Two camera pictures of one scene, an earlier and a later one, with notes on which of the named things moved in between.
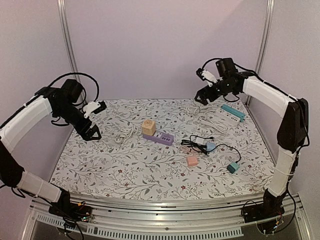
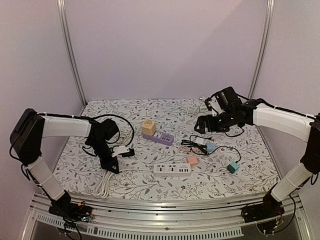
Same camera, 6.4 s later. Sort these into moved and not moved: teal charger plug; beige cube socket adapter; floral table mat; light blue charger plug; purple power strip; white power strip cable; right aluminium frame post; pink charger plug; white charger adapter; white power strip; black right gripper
Moved: white power strip; black right gripper; white power strip cable
Not moved: beige cube socket adapter; pink charger plug; purple power strip; light blue charger plug; right aluminium frame post; white charger adapter; teal charger plug; floral table mat
